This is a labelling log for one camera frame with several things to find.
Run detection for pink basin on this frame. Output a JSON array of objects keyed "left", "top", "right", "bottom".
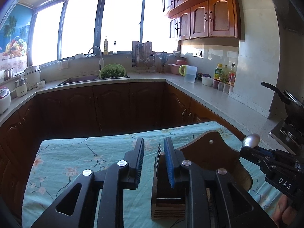
[{"left": 169, "top": 60, "right": 188, "bottom": 75}]

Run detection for black frying pan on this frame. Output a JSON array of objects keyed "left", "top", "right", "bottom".
[{"left": 261, "top": 82, "right": 303, "bottom": 119}]

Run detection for small white blender cooker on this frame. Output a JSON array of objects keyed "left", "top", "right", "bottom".
[{"left": 14, "top": 78, "right": 27, "bottom": 98}]

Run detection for gas stove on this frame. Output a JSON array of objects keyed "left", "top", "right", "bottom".
[{"left": 269, "top": 118, "right": 303, "bottom": 157}]

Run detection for long steel spoon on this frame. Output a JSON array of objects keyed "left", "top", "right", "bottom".
[{"left": 242, "top": 133, "right": 260, "bottom": 148}]

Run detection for yellow oil bottle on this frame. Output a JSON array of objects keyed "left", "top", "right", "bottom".
[{"left": 214, "top": 63, "right": 223, "bottom": 80}]

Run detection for upper wooden wall cabinets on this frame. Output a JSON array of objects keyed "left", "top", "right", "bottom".
[{"left": 162, "top": 0, "right": 241, "bottom": 41}]

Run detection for wooden utensil holder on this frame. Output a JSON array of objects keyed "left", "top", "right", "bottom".
[{"left": 151, "top": 131, "right": 253, "bottom": 221}]

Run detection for fruit beach poster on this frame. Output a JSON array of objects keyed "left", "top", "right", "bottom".
[{"left": 1, "top": 4, "right": 33, "bottom": 74}]

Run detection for floral teal tablecloth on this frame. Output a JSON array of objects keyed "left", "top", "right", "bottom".
[{"left": 21, "top": 120, "right": 286, "bottom": 228}]

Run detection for right hand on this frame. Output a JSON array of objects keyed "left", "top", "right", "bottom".
[{"left": 272, "top": 195, "right": 297, "bottom": 227}]

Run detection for clear pitcher green handle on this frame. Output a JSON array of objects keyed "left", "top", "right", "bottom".
[{"left": 179, "top": 65, "right": 197, "bottom": 83}]

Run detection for dish drying rack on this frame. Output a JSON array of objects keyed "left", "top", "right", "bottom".
[{"left": 131, "top": 41, "right": 156, "bottom": 73}]

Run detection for white red rice cooker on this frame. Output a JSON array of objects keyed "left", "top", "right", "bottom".
[{"left": 0, "top": 86, "right": 11, "bottom": 114}]

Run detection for white pot cooker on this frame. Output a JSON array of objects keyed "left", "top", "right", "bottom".
[{"left": 24, "top": 65, "right": 41, "bottom": 90}]

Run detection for lower wooden base cabinets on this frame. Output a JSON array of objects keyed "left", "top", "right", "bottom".
[{"left": 1, "top": 81, "right": 244, "bottom": 217}]

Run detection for yellow detergent bottle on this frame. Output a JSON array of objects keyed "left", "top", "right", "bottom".
[{"left": 104, "top": 38, "right": 108, "bottom": 55}]

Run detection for chrome sink faucet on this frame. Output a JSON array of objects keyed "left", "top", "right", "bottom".
[{"left": 87, "top": 46, "right": 104, "bottom": 70}]

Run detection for white bowl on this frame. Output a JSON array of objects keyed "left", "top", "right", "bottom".
[{"left": 202, "top": 76, "right": 213, "bottom": 86}]

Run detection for green colander with greens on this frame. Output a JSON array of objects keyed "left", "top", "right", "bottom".
[{"left": 99, "top": 63, "right": 126, "bottom": 79}]

